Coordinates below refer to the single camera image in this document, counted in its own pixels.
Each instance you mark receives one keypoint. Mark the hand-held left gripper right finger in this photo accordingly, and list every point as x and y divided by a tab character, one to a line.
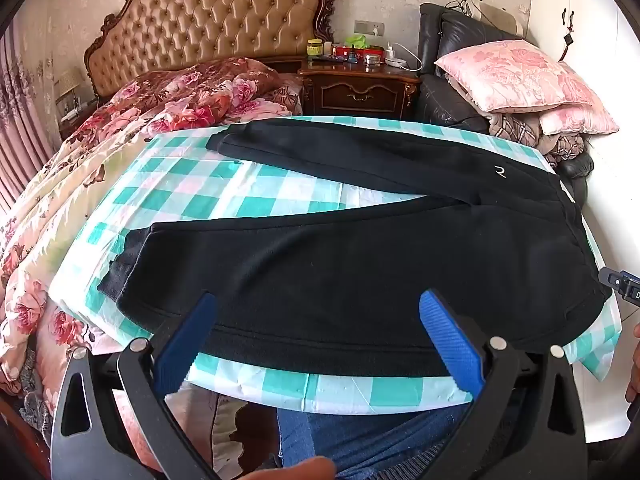
450	340

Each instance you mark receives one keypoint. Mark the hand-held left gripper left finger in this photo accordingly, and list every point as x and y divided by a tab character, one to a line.
185	345

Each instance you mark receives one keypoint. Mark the black pants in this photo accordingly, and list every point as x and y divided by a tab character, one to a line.
350	270

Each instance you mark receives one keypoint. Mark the person's right hand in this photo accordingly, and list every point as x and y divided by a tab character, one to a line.
636	370

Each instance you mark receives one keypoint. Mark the person's left hand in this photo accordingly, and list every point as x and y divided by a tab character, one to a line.
295	471

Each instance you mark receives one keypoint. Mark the person's blue jeans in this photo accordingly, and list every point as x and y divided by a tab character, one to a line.
380	440

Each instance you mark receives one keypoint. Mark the person's dark knit sweater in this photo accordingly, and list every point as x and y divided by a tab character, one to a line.
400	465

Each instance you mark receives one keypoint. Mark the green checked table cloth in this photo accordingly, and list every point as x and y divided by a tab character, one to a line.
240	190

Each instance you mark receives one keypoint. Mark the small pink floral pillow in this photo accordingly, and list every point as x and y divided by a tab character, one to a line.
580	120

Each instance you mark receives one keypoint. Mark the plaid blanket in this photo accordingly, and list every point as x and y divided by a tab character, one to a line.
520	130

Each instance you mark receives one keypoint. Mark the floral quilt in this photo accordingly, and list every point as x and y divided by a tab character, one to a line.
75	175

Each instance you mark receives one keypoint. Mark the large pink floral pillow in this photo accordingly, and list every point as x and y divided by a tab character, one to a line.
515	75

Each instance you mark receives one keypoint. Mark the black leather armchair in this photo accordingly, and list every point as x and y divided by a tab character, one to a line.
440	100

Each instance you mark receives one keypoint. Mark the red tassel charm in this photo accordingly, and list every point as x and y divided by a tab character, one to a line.
566	39

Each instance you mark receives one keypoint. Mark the dark wooden nightstand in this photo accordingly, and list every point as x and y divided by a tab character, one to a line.
360	90

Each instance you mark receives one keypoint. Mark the table lamp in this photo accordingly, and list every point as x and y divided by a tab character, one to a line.
70	85

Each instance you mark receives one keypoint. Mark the pink curtain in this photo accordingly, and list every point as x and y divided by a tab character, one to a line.
20	110

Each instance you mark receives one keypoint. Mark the beige cloth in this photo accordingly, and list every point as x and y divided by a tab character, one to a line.
502	20

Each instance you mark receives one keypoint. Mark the round metal tin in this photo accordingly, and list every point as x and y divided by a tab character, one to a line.
373	59

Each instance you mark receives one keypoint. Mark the white charger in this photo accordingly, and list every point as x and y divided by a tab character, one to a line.
390	51

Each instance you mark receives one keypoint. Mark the red box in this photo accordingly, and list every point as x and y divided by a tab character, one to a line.
350	51

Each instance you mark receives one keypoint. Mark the green plastic bag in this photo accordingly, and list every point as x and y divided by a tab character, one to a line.
356	40

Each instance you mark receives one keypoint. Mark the yellow jar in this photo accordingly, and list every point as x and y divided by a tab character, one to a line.
314	47

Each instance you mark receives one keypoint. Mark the clothes hanger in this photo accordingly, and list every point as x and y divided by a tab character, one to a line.
462	4

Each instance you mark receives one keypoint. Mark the tufted leather bed headboard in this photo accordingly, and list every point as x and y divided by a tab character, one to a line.
210	20

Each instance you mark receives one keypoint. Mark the wall socket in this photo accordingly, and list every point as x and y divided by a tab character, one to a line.
369	28

